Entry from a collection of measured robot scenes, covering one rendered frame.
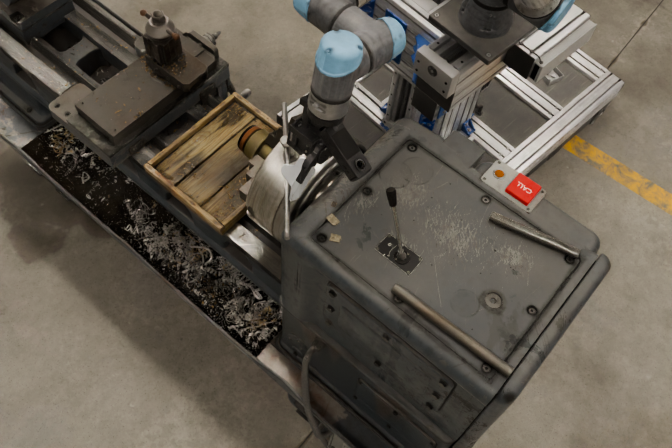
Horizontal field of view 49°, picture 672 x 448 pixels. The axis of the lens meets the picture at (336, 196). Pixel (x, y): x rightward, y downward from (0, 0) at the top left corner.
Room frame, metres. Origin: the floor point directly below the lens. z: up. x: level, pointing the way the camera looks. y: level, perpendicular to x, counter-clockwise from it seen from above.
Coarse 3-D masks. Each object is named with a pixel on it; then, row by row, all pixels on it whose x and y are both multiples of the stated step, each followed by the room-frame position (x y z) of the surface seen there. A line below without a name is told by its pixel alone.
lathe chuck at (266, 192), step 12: (276, 156) 0.95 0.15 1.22; (300, 156) 0.95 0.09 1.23; (264, 168) 0.92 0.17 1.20; (276, 168) 0.92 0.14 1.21; (264, 180) 0.90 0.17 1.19; (276, 180) 0.90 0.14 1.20; (252, 192) 0.89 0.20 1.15; (264, 192) 0.88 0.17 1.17; (276, 192) 0.87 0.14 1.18; (252, 204) 0.87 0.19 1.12; (264, 204) 0.86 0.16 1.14; (276, 204) 0.85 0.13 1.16; (252, 216) 0.88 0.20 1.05; (264, 216) 0.85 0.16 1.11; (264, 228) 0.85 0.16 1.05
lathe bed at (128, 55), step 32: (0, 32) 1.53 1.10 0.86; (64, 32) 1.65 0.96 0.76; (96, 32) 1.58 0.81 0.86; (128, 32) 1.60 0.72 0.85; (0, 64) 1.53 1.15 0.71; (32, 64) 1.42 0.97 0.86; (64, 64) 1.44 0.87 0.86; (96, 64) 1.52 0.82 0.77; (128, 64) 1.46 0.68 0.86; (128, 160) 1.21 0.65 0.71; (160, 192) 1.10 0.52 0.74; (192, 224) 1.02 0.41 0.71; (256, 224) 0.97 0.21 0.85; (224, 256) 0.93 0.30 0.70; (256, 256) 0.86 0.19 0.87
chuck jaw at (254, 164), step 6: (258, 156) 1.02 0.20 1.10; (252, 162) 1.00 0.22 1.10; (258, 162) 1.01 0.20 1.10; (252, 168) 0.99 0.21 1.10; (258, 168) 0.99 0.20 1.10; (246, 174) 0.97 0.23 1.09; (252, 174) 0.97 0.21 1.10; (252, 180) 0.95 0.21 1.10; (246, 186) 0.93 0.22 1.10; (240, 192) 0.92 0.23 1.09; (246, 192) 0.92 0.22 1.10; (252, 210) 0.88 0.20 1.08
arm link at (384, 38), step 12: (348, 12) 0.96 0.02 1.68; (360, 12) 0.97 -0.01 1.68; (336, 24) 0.95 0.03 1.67; (348, 24) 0.94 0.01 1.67; (360, 24) 0.94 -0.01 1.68; (372, 24) 0.94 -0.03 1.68; (384, 24) 0.95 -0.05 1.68; (396, 24) 0.96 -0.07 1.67; (360, 36) 0.90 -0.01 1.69; (372, 36) 0.91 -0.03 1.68; (384, 36) 0.92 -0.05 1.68; (396, 36) 0.93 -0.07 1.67; (372, 48) 0.89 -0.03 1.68; (384, 48) 0.90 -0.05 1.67; (396, 48) 0.92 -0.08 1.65; (372, 60) 0.87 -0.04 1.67; (384, 60) 0.89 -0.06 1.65
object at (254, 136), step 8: (248, 128) 1.09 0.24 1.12; (256, 128) 1.10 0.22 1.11; (240, 136) 1.07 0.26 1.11; (248, 136) 1.07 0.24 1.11; (256, 136) 1.07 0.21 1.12; (264, 136) 1.07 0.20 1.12; (240, 144) 1.06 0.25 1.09; (248, 144) 1.05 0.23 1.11; (256, 144) 1.05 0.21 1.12; (264, 144) 1.05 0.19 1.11; (248, 152) 1.04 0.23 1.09; (256, 152) 1.03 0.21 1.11; (264, 152) 1.03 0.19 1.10
